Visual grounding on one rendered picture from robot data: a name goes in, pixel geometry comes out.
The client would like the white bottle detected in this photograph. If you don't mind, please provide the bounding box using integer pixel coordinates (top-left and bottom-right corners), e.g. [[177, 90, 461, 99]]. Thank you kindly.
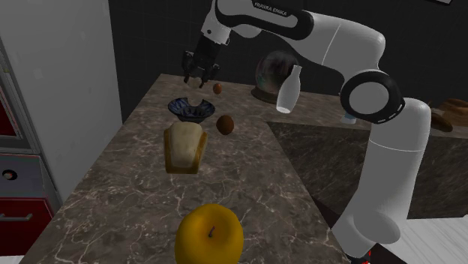
[[275, 64, 303, 114]]

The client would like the blue patterned bowl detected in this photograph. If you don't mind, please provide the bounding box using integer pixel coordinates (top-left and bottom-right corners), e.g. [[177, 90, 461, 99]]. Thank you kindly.
[[167, 97, 217, 124]]

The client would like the glass globe on brown base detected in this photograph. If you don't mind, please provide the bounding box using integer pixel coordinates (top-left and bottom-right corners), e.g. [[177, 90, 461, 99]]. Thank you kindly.
[[250, 49, 302, 106]]

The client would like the red and grey cabinet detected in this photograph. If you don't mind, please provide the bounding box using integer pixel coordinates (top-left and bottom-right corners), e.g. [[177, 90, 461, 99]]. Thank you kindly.
[[0, 36, 62, 257]]

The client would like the brown bread loaf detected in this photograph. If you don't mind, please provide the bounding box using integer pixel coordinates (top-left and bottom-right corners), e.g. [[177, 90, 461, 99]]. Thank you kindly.
[[428, 97, 468, 134]]

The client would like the slice of bread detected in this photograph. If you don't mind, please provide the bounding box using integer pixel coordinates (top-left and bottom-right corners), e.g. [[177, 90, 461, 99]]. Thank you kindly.
[[163, 121, 209, 176]]

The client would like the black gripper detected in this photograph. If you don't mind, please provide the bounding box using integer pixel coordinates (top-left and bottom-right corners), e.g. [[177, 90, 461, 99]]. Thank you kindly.
[[182, 34, 223, 89]]

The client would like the brown kiwi fruit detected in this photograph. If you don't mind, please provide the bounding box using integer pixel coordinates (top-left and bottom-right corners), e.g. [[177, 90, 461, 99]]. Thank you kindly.
[[214, 114, 236, 137]]

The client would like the yellow apple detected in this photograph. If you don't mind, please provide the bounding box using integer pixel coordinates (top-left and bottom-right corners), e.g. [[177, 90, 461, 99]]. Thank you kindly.
[[174, 202, 245, 264]]

